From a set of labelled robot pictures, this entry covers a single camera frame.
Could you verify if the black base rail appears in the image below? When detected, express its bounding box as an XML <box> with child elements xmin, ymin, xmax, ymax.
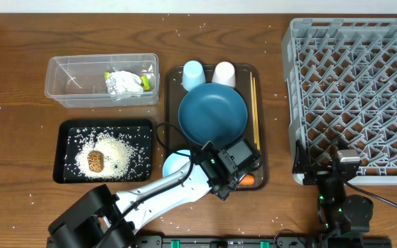
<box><xmin>45</xmin><ymin>234</ymin><xmax>393</xmax><ymax>248</ymax></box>

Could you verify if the clear plastic container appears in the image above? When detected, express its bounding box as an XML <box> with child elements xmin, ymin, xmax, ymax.
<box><xmin>45</xmin><ymin>53</ymin><xmax>160</xmax><ymax>108</ymax></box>

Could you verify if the wooden chopstick right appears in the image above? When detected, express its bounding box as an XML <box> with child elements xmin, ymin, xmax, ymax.
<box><xmin>252</xmin><ymin>77</ymin><xmax>261</xmax><ymax>151</ymax></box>

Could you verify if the light blue cup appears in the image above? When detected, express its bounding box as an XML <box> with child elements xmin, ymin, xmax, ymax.
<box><xmin>182</xmin><ymin>61</ymin><xmax>206</xmax><ymax>92</ymax></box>

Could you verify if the dark blue plate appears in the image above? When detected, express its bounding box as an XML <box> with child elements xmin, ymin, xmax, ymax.
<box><xmin>178</xmin><ymin>83</ymin><xmax>248</xmax><ymax>148</ymax></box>

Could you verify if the orange carrot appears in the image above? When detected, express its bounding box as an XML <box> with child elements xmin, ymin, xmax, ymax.
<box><xmin>239</xmin><ymin>174</ymin><xmax>255</xmax><ymax>185</ymax></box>

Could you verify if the brown mushroom food scrap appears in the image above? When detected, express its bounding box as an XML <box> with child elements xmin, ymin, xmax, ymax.
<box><xmin>87</xmin><ymin>151</ymin><xmax>104</xmax><ymax>173</ymax></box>

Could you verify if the dark brown serving tray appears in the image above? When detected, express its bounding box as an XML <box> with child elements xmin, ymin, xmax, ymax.
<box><xmin>165</xmin><ymin>63</ymin><xmax>269</xmax><ymax>191</ymax></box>

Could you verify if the pile of white rice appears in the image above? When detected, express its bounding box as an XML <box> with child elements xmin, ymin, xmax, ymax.
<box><xmin>63</xmin><ymin>125</ymin><xmax>152</xmax><ymax>183</ymax></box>

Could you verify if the wooden chopstick left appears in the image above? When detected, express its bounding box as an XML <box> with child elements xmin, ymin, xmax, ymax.
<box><xmin>250</xmin><ymin>71</ymin><xmax>257</xmax><ymax>145</ymax></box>

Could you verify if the grey dishwasher rack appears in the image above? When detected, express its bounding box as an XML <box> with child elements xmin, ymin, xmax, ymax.
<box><xmin>281</xmin><ymin>18</ymin><xmax>397</xmax><ymax>185</ymax></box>

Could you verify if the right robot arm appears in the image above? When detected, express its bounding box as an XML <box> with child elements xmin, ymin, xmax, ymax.
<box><xmin>292</xmin><ymin>140</ymin><xmax>374</xmax><ymax>247</ymax></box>

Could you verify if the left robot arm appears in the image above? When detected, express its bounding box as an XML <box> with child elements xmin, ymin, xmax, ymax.
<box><xmin>47</xmin><ymin>140</ymin><xmax>256</xmax><ymax>247</ymax></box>

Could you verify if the black plastic tray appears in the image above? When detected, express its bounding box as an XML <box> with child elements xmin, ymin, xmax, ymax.
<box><xmin>53</xmin><ymin>118</ymin><xmax>153</xmax><ymax>183</ymax></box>

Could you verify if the wooden chopstick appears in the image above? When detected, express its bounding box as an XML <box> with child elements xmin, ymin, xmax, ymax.
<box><xmin>252</xmin><ymin>77</ymin><xmax>261</xmax><ymax>151</ymax></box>
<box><xmin>250</xmin><ymin>71</ymin><xmax>257</xmax><ymax>145</ymax></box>

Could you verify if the white cup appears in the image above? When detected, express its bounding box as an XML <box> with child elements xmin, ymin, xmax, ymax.
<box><xmin>212</xmin><ymin>61</ymin><xmax>236</xmax><ymax>88</ymax></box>

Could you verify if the light blue bowl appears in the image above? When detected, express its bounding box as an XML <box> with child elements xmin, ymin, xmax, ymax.
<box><xmin>163</xmin><ymin>149</ymin><xmax>190</xmax><ymax>177</ymax></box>

